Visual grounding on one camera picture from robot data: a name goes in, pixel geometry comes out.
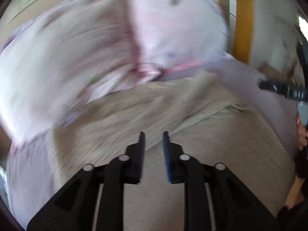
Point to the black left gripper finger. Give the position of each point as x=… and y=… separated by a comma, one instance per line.
x=274, y=85

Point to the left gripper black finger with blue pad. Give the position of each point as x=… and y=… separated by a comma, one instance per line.
x=93, y=199
x=215, y=199

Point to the dark fuzzy sleeve forearm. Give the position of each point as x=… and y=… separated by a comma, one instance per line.
x=295, y=210

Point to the person's right hand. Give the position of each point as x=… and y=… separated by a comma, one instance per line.
x=301, y=133

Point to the lavender textured bed sheet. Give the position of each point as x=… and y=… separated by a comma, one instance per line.
x=29, y=179

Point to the wooden framed wardrobe door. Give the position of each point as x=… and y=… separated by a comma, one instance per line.
x=239, y=15

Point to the pink floral pillow right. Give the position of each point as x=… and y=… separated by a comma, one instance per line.
x=174, y=34

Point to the pink floral pillow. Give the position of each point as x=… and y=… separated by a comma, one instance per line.
x=75, y=53
x=174, y=34

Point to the pink floral pillow left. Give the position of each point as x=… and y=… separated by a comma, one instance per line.
x=75, y=53

